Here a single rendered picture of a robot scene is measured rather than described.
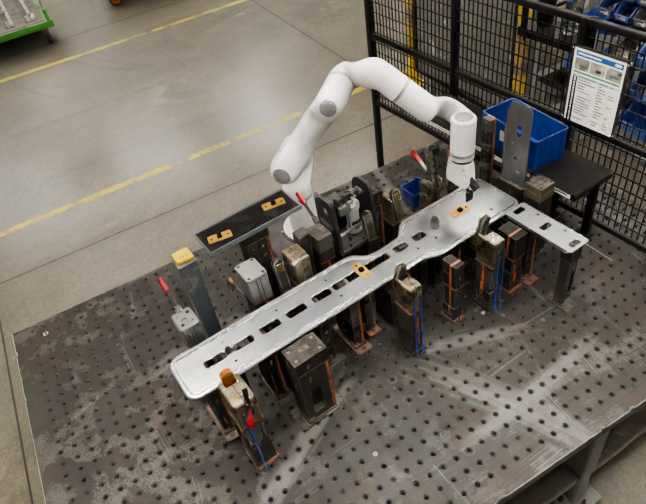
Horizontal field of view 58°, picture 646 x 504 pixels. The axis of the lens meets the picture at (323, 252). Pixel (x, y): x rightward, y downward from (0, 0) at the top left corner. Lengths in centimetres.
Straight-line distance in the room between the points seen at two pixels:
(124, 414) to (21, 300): 196
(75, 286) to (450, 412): 265
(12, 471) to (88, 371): 97
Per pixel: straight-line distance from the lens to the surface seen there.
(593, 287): 246
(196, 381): 187
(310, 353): 180
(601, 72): 235
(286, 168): 222
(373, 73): 194
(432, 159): 226
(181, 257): 203
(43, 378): 256
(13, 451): 338
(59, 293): 401
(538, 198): 231
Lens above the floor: 245
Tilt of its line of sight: 43 degrees down
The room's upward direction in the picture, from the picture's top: 10 degrees counter-clockwise
